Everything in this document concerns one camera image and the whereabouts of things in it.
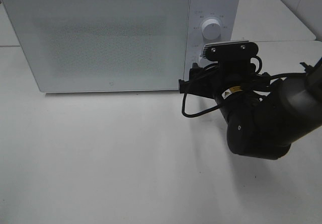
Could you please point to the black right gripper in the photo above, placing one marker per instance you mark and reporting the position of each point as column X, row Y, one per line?
column 232, row 69

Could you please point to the white microwave knob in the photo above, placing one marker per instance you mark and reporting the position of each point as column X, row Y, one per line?
column 211, row 29
column 201, row 62

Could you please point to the white microwave door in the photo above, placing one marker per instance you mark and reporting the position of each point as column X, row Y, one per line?
column 102, row 45

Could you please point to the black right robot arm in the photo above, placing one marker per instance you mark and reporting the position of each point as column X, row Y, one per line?
column 264, row 113

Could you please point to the white microwave oven body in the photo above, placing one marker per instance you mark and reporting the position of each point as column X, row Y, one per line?
column 213, row 7

